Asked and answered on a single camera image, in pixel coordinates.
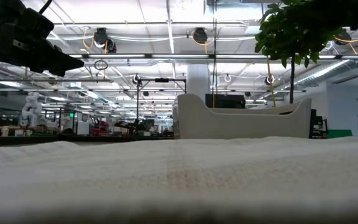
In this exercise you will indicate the green panel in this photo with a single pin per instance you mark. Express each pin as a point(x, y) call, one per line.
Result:
point(340, 133)

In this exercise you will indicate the red equipment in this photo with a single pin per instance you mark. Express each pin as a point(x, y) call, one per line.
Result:
point(99, 127)

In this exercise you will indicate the artificial plant in black pot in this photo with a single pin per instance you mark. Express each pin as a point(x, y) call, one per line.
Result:
point(291, 31)

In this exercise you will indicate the white robot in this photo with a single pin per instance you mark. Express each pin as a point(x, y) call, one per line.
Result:
point(31, 109)

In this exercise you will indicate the white plastic bin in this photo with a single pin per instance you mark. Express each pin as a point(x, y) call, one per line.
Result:
point(238, 126)

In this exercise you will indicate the black rig frame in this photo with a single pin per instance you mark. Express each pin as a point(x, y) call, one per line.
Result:
point(137, 99)

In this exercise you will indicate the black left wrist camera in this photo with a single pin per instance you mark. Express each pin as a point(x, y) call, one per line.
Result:
point(33, 23)

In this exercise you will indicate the black monitor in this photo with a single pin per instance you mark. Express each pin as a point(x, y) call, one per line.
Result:
point(225, 101)

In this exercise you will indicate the white checked dish towel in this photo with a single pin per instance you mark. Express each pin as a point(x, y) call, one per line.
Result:
point(179, 174)

